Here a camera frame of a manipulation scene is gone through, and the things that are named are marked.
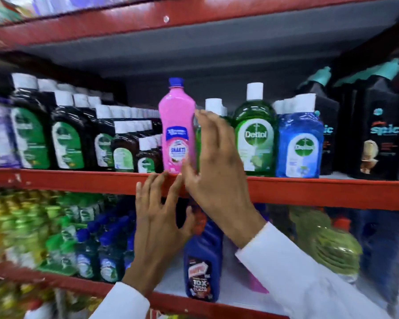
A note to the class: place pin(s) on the person's left hand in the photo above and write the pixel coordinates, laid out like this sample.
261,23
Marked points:
156,235

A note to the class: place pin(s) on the person's right hand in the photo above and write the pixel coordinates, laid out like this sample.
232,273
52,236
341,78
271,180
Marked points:
219,182

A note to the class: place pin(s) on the person's left little finger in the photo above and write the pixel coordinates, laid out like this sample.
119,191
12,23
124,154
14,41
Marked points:
139,199

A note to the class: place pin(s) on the person's right thumb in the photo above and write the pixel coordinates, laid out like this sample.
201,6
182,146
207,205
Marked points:
187,177

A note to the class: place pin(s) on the person's left middle finger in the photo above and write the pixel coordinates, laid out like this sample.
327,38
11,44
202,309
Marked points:
160,192

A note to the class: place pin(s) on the person's left thumb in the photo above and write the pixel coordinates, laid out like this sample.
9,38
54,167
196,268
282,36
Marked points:
188,224

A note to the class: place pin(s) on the pink bottle with blue cap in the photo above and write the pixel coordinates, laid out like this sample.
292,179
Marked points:
177,129

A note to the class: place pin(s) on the person's left forearm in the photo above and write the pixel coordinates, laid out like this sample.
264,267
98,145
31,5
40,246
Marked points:
121,304

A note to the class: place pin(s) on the person's right forearm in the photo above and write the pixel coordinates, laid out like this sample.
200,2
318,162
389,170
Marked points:
302,279

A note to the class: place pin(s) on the blue toilet cleaner bottle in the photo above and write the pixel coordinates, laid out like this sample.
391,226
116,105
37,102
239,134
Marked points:
202,262

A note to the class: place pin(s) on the group of small blue bottles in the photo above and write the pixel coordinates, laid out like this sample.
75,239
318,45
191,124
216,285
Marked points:
106,252

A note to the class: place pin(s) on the large green bottle white cap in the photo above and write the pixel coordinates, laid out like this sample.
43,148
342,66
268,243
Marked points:
255,136

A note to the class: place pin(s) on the group of small green bottles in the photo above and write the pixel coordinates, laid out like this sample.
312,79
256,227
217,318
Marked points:
63,229

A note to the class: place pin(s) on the row of dark brown bottles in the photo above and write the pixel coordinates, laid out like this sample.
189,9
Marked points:
69,139

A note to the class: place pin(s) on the pink packet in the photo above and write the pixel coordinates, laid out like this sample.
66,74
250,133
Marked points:
257,285

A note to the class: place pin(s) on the red metal shelf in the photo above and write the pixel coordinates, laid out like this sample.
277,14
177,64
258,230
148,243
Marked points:
302,192
69,285
186,16

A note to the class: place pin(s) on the blue bottle white cap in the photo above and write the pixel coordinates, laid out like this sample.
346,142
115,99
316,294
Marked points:
299,146

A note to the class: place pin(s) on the group of yellow bottles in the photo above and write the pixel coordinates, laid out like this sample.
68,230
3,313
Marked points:
6,225

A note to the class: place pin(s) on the green floor cleaner bottle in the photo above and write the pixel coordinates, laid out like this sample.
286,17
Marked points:
332,249

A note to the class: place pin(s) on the black bottle teal cap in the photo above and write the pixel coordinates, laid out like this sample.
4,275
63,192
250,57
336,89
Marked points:
380,129
326,116

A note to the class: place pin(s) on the purple bottle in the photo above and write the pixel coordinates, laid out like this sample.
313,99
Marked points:
0,136

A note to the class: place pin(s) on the group of yellow green packs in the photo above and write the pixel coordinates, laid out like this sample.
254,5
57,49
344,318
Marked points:
20,300

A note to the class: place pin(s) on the dark blue bottles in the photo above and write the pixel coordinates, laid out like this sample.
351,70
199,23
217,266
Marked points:
379,249

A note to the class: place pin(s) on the pile of colourful packets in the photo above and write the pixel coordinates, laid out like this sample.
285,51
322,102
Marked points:
36,6

